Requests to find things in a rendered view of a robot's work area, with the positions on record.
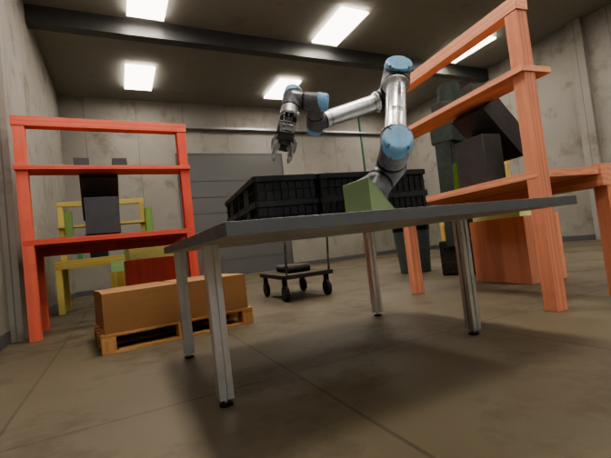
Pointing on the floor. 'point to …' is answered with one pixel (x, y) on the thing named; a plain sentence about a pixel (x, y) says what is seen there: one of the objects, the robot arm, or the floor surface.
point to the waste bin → (418, 245)
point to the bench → (290, 225)
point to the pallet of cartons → (161, 311)
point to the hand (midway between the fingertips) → (281, 160)
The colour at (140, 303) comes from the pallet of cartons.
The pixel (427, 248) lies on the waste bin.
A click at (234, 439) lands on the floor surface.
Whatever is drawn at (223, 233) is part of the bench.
